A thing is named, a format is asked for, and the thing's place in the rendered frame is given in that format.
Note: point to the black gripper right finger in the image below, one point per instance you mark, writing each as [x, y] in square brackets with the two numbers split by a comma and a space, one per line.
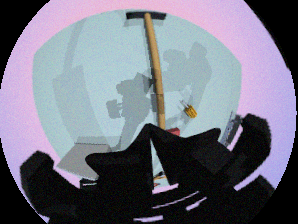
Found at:
[173, 149]

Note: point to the red rectangular block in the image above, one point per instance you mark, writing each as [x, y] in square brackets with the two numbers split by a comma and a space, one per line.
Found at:
[175, 131]

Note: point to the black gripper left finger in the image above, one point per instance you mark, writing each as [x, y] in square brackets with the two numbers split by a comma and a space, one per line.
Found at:
[136, 159]

